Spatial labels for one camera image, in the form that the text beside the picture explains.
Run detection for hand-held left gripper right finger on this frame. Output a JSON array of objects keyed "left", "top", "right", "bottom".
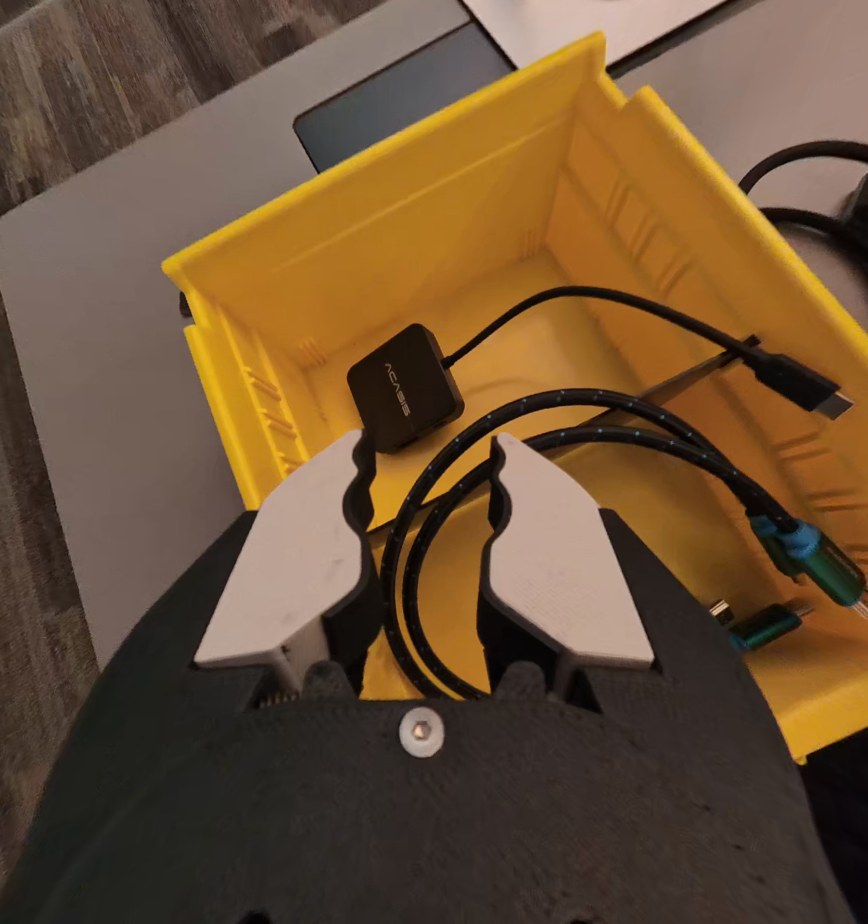
[{"left": 475, "top": 432, "right": 656, "bottom": 668}]

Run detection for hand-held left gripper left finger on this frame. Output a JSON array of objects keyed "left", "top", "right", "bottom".
[{"left": 193, "top": 429, "right": 384, "bottom": 672}]

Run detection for yellow plastic bin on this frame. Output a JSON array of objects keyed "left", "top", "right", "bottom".
[{"left": 161, "top": 30, "right": 868, "bottom": 765}]

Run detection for thick black cable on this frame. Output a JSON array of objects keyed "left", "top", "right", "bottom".
[{"left": 737, "top": 141, "right": 868, "bottom": 365}]

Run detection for black square hub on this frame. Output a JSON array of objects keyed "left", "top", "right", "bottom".
[{"left": 346, "top": 323, "right": 467, "bottom": 454}]

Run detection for black textured pad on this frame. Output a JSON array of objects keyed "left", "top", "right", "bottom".
[{"left": 798, "top": 736, "right": 868, "bottom": 924}]

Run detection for white sign stand base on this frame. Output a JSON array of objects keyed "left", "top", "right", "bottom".
[{"left": 459, "top": 0, "right": 749, "bottom": 69}]

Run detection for thin black usb cable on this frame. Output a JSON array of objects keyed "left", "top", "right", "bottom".
[{"left": 440, "top": 285, "right": 855, "bottom": 421}]

